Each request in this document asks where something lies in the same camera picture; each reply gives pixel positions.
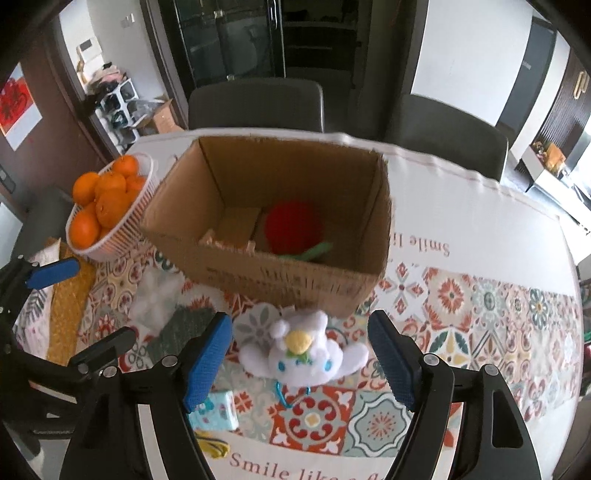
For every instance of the white plush toy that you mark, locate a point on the white plush toy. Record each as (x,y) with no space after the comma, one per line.
(300,362)

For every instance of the white plastic basket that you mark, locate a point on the white plastic basket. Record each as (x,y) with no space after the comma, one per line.
(122,230)

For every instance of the dark door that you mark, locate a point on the dark door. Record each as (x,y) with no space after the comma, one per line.
(528,74)

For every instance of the brown cardboard box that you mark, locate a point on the brown cardboard box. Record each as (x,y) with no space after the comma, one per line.
(277,281)

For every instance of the grey green cloth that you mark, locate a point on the grey green cloth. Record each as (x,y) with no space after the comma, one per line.
(182,327)

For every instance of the light blue tissue pack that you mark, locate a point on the light blue tissue pack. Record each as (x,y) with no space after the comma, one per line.
(217,413)

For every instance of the red plush toy green stem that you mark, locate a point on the red plush toy green stem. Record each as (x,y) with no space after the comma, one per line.
(295,226)

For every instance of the grey dining chair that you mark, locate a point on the grey dining chair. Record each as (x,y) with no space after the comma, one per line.
(256,106)
(443,134)
(44,217)

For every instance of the pile of oranges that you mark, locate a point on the pile of oranges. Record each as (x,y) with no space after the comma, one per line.
(111,205)

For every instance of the yellow cloth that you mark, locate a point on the yellow cloth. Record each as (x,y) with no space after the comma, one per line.
(69,304)

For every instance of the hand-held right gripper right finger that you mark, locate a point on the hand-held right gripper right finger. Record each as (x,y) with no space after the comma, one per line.
(392,364)

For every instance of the white low cabinet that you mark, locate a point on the white low cabinet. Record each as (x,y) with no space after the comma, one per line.
(554,180)

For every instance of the white floral cloth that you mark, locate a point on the white floral cloth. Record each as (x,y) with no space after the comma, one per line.
(34,318)

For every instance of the patterned tablecloth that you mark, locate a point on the patterned tablecloth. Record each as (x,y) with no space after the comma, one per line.
(485,314)

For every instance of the white shoe rack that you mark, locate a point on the white shoe rack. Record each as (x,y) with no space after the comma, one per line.
(115,104)

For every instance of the yellow green soft toy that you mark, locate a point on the yellow green soft toy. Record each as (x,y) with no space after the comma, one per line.
(214,445)

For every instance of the black glass cabinet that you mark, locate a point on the black glass cabinet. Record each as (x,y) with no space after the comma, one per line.
(221,41)

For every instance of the small cardboard box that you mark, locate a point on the small cardboard box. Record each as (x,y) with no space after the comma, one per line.
(164,115)

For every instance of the white fluffy cloth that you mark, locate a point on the white fluffy cloth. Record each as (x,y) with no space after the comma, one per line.
(154,295)

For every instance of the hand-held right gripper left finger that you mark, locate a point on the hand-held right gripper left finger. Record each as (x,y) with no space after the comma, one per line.
(208,364)

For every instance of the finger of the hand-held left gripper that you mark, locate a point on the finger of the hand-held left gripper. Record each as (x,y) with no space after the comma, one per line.
(51,272)
(108,344)

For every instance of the red wall poster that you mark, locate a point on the red wall poster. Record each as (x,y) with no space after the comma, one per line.
(16,106)

